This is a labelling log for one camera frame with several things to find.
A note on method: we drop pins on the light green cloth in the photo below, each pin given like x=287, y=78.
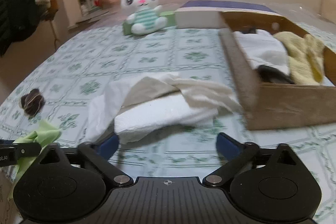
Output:
x=45, y=134

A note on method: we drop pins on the small green box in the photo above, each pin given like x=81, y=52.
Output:
x=169, y=15

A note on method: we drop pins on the black puffer jacket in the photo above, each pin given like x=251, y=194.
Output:
x=19, y=20

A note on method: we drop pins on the white blue box lid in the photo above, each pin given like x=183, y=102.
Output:
x=212, y=14

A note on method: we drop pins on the white black trimmed sock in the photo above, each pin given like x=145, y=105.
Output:
x=265, y=54

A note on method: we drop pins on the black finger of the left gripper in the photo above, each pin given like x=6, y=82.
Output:
x=11, y=153

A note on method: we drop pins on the white bunny plush toy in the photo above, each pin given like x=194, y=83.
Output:
x=140, y=10

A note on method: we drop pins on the white towel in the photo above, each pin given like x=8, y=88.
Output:
x=136, y=122

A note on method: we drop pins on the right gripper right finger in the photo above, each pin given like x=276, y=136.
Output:
x=232, y=149

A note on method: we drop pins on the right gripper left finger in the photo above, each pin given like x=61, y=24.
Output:
x=105, y=147

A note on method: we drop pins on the white beige cloth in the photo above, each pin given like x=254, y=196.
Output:
x=117, y=95

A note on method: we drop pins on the cream fluffy cloth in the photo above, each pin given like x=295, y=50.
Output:
x=305, y=57

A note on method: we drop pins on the dark purple velvet scrunchie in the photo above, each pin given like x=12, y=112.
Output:
x=32, y=103

